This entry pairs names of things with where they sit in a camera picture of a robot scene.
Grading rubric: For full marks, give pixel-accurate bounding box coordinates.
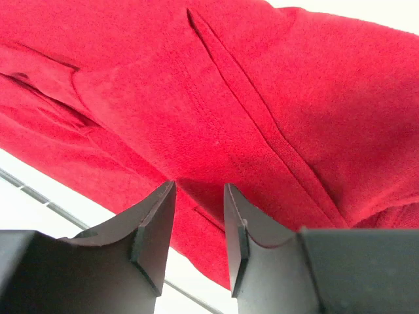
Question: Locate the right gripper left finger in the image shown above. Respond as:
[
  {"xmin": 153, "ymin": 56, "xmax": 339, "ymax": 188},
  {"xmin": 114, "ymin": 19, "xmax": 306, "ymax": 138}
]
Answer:
[{"xmin": 1, "ymin": 181, "xmax": 176, "ymax": 313}]

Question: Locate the red t shirt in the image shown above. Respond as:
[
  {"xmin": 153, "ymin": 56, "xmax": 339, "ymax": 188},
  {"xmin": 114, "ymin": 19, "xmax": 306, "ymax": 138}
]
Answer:
[{"xmin": 1, "ymin": 1, "xmax": 418, "ymax": 288}]

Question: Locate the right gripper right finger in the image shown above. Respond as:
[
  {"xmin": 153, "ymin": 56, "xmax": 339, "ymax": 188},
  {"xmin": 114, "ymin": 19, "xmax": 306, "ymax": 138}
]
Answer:
[{"xmin": 224, "ymin": 184, "xmax": 418, "ymax": 313}]

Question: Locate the aluminium rail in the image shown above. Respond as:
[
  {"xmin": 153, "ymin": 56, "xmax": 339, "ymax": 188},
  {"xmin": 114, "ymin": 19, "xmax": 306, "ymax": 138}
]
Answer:
[{"xmin": 1, "ymin": 170, "xmax": 230, "ymax": 313}]

